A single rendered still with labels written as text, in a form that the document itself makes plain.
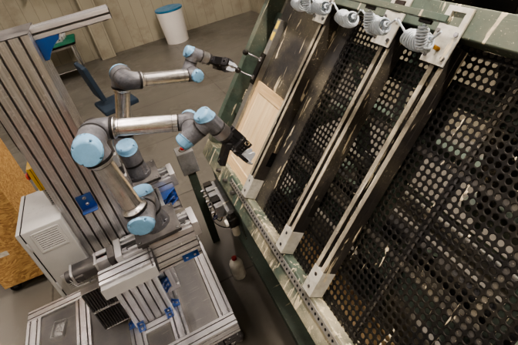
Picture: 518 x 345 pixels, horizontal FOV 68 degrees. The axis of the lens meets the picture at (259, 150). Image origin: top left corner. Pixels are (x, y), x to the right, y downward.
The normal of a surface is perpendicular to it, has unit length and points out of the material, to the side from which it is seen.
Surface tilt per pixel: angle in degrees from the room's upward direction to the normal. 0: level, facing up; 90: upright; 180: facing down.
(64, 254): 90
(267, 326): 0
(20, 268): 90
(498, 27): 52
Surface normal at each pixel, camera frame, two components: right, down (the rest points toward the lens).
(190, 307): -0.18, -0.81
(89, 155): 0.15, 0.41
